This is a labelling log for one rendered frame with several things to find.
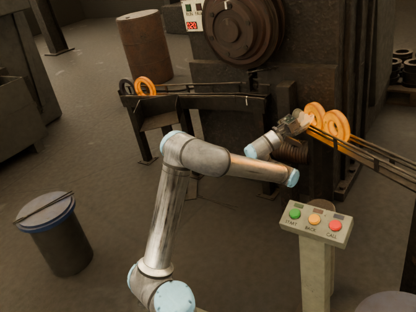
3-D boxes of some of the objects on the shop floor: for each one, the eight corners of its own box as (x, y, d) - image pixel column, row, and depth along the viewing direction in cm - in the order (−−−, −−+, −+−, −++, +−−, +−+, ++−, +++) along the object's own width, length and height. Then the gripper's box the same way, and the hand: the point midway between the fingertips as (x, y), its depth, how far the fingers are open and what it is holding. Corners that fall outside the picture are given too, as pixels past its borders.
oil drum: (153, 70, 534) (137, 9, 489) (182, 72, 501) (168, 7, 455) (125, 85, 496) (104, 20, 450) (155, 88, 463) (136, 18, 417)
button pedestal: (298, 294, 170) (292, 195, 138) (349, 316, 156) (355, 212, 125) (284, 321, 160) (274, 220, 128) (337, 347, 146) (340, 241, 114)
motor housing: (285, 203, 227) (280, 132, 199) (318, 213, 214) (317, 137, 187) (276, 216, 219) (269, 143, 191) (310, 226, 206) (308, 150, 179)
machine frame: (249, 127, 326) (221, -104, 235) (373, 147, 264) (399, -156, 174) (203, 168, 279) (146, -99, 188) (342, 204, 217) (355, -167, 127)
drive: (298, 89, 380) (290, -113, 288) (395, 97, 326) (423, -149, 234) (251, 134, 313) (221, -110, 221) (363, 153, 259) (385, -159, 167)
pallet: (296, 95, 369) (294, 53, 346) (327, 67, 419) (327, 30, 397) (428, 108, 298) (436, 57, 275) (445, 74, 349) (453, 29, 326)
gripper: (278, 132, 161) (316, 107, 162) (268, 125, 169) (304, 101, 169) (283, 146, 166) (320, 121, 166) (274, 138, 173) (309, 115, 174)
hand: (312, 117), depth 169 cm, fingers closed
